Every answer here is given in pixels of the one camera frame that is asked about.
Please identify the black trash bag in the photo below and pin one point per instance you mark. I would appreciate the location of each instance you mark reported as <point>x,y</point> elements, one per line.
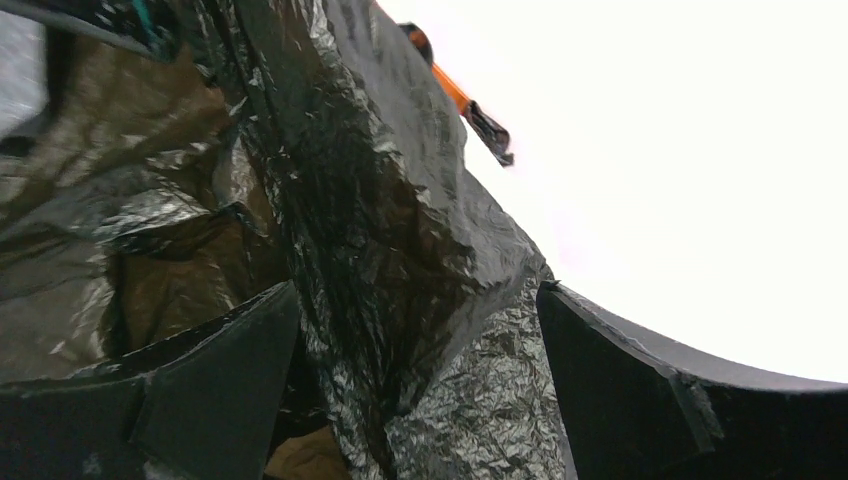
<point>191,155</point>

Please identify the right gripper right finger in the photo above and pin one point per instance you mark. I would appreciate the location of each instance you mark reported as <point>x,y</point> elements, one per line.
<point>638,405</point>

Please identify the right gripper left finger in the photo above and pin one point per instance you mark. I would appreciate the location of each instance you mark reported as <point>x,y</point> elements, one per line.
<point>198,405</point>

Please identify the rolled black bag back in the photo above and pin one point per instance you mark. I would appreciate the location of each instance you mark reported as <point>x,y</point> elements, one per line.
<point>494,136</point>

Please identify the orange compartment tray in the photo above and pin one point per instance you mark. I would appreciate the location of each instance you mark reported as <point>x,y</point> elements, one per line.
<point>423,45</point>

